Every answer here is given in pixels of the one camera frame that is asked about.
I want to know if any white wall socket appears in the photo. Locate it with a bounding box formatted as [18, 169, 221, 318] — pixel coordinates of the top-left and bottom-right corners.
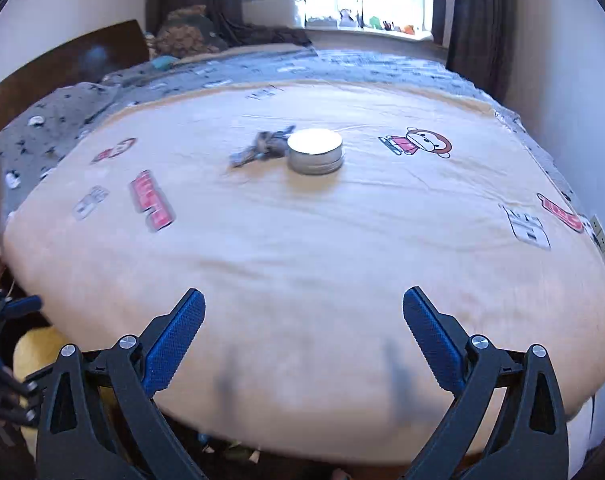
[589, 215, 605, 272]

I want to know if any white storage box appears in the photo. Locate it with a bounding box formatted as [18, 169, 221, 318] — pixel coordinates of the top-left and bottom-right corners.
[240, 0, 305, 28]

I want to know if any round metal tin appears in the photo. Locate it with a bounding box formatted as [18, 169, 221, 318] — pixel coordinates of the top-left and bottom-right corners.
[286, 129, 344, 176]

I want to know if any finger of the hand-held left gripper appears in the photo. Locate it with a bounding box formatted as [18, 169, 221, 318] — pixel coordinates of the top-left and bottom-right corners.
[0, 350, 39, 426]
[0, 292, 43, 343]

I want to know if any brown patterned cushion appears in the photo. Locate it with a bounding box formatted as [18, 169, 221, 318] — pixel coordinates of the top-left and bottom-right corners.
[152, 5, 228, 58]

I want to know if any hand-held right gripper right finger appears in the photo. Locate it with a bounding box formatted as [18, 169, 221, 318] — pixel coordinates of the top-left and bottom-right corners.
[402, 286, 569, 480]

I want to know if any grey printed blanket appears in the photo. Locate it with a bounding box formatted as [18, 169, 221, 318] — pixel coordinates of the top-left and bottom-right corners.
[0, 47, 578, 261]

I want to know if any grey scrap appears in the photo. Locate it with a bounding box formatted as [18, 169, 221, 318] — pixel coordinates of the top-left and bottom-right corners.
[228, 125, 297, 168]

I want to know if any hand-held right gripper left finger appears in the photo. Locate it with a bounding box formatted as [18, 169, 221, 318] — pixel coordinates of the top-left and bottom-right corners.
[35, 287, 208, 480]

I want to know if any dark wooden headboard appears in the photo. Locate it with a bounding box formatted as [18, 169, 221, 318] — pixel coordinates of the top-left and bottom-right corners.
[0, 19, 150, 146]

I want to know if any row of small plush toys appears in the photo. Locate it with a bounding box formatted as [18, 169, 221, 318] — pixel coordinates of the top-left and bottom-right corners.
[307, 7, 418, 36]

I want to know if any cream printed blanket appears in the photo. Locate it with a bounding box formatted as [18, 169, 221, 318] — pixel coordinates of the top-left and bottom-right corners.
[2, 80, 605, 466]

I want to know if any white window sill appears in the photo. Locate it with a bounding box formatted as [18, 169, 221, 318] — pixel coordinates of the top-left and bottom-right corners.
[305, 25, 433, 45]

